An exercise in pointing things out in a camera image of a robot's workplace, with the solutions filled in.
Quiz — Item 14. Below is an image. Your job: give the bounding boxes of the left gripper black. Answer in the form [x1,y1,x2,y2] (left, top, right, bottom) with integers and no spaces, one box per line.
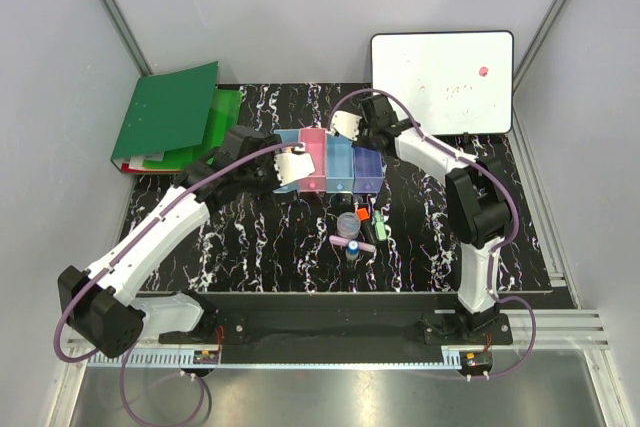
[238,135,299,211]

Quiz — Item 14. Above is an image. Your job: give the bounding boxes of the purple plastic drawer box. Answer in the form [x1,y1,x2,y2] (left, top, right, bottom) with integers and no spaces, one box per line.
[353,147,384,194]

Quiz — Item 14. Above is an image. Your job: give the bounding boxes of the pink plastic drawer box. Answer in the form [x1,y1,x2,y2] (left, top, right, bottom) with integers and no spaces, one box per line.
[298,128,327,192]

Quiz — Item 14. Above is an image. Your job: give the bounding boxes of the white whiteboard black frame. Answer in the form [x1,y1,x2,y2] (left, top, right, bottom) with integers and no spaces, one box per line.
[371,30,514,136]

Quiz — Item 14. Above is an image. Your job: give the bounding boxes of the light blue end drawer box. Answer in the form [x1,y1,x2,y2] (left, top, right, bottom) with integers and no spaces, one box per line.
[273,129,299,194]

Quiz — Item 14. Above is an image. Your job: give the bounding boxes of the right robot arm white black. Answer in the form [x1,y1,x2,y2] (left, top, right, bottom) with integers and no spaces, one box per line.
[356,94,519,344]

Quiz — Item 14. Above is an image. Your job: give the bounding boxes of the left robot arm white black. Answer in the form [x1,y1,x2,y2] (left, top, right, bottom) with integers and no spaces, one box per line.
[53,126,313,363]

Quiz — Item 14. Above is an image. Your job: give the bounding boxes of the green transparent plastic folder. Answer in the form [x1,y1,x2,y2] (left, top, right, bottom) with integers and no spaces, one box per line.
[199,89,242,157]

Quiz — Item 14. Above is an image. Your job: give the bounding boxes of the orange cap black marker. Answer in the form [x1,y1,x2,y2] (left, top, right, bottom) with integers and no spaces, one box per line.
[355,206,377,244]

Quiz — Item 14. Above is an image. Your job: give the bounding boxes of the green stapler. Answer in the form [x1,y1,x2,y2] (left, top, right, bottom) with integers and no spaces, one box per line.
[372,210,388,242]

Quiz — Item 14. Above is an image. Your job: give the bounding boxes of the round clear plastic container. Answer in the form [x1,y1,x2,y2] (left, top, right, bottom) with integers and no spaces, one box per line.
[336,212,361,240]

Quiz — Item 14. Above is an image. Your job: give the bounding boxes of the pink purple pen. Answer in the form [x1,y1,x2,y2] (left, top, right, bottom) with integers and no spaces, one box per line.
[329,235,376,254]

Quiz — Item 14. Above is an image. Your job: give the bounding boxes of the blue white glue bottle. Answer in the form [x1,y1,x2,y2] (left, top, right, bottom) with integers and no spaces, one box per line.
[345,239,360,261]

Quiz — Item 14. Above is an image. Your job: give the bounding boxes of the red folder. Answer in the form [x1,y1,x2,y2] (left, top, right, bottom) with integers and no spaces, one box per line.
[121,156,176,174]

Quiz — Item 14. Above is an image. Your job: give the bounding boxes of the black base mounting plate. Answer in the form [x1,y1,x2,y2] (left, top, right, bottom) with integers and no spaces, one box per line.
[158,290,514,367]

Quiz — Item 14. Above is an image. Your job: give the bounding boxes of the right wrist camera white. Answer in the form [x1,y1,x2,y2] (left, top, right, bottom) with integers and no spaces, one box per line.
[329,110,362,141]

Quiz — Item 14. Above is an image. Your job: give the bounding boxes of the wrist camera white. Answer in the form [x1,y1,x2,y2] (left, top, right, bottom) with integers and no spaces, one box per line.
[329,110,362,141]
[274,152,315,187]

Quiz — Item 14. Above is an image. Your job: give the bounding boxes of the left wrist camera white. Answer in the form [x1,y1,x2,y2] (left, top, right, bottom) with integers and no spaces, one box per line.
[274,152,315,187]

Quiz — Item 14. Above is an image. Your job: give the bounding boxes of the green ring binder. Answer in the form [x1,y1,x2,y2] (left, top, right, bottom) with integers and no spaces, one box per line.
[111,61,218,171]

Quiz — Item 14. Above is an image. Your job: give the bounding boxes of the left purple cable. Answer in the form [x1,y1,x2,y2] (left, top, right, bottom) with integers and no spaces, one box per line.
[52,141,306,423]

